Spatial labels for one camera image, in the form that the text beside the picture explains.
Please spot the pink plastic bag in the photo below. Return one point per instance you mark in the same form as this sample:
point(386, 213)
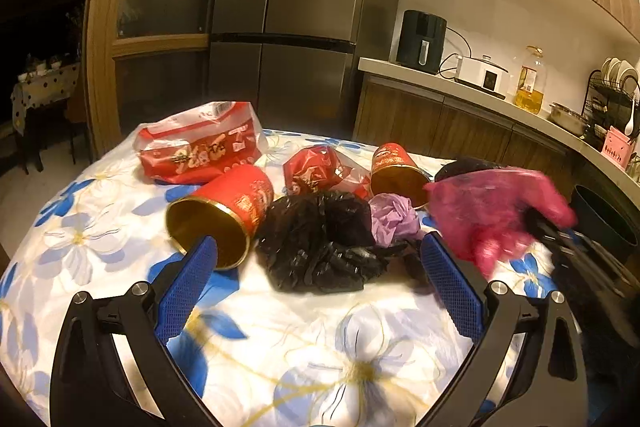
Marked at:
point(475, 207)

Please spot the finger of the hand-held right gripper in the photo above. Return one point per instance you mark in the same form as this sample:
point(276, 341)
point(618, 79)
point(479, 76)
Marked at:
point(550, 232)

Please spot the black air fryer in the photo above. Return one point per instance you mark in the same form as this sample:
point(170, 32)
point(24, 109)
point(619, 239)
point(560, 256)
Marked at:
point(420, 42)

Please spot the white electric cooker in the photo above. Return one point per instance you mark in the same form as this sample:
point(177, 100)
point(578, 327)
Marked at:
point(480, 74)

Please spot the red and white plastic bag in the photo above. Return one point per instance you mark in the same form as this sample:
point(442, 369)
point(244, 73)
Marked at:
point(200, 157)

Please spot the side table with dotted cloth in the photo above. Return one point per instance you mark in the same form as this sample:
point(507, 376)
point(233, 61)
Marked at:
point(45, 82)

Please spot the black trash bin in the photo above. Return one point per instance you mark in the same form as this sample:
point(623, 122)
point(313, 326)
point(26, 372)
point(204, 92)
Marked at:
point(600, 217)

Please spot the pink box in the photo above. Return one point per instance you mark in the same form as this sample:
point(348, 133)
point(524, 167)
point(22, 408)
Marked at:
point(616, 147)

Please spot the large red paper cup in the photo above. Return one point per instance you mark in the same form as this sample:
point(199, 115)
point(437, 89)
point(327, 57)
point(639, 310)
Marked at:
point(235, 197)

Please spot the cooking oil bottle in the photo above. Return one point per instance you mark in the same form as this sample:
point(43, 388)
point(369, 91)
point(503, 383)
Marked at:
point(529, 97)

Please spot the floral tablecloth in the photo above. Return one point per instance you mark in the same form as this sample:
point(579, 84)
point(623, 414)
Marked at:
point(280, 322)

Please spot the purple plastic bag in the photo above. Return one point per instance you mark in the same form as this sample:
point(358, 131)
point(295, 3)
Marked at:
point(392, 217)

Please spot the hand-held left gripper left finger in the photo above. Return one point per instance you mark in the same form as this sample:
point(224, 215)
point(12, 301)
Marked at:
point(185, 287)

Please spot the wooden glass-door cabinet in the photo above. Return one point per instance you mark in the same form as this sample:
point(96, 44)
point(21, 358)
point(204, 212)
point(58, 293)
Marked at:
point(100, 57)

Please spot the small red paper cup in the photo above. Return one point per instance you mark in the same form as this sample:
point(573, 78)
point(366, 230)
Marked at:
point(395, 162)

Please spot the red wrapper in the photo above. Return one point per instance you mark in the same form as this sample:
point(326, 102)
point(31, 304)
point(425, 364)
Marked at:
point(310, 172)

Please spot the dark rounded object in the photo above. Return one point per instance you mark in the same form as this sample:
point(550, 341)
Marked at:
point(465, 167)

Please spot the wooden kitchen counter cabinet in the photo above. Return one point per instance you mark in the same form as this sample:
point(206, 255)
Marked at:
point(400, 112)

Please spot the black plastic bag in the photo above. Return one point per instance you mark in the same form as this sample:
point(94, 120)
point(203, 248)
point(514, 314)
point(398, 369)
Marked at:
point(310, 237)

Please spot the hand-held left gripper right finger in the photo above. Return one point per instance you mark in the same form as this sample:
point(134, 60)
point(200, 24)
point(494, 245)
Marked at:
point(450, 287)

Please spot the steel pot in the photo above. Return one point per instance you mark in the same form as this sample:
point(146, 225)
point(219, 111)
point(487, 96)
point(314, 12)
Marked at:
point(567, 119)

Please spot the stack of white plates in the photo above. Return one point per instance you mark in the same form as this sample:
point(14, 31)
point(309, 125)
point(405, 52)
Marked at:
point(617, 72)

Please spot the dark steel refrigerator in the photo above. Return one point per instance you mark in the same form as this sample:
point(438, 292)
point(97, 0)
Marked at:
point(300, 7)

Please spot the white spoon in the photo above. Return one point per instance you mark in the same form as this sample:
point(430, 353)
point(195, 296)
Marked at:
point(630, 124)

